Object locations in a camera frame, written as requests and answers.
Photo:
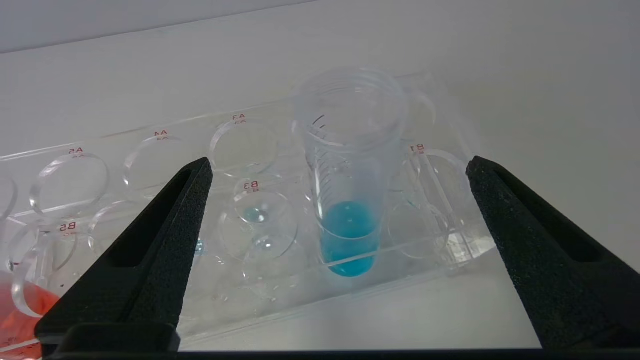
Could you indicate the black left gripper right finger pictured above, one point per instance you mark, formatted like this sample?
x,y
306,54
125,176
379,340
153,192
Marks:
x,y
550,270

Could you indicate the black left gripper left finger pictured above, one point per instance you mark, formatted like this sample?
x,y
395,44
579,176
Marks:
x,y
160,260

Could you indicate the clear graduated plastic test tube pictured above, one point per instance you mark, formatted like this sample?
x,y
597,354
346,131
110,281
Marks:
x,y
347,235

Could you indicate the clear acrylic test tube rack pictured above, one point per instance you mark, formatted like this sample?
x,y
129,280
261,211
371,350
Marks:
x,y
250,165

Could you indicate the red liquid test tube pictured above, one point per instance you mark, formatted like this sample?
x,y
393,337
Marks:
x,y
20,315

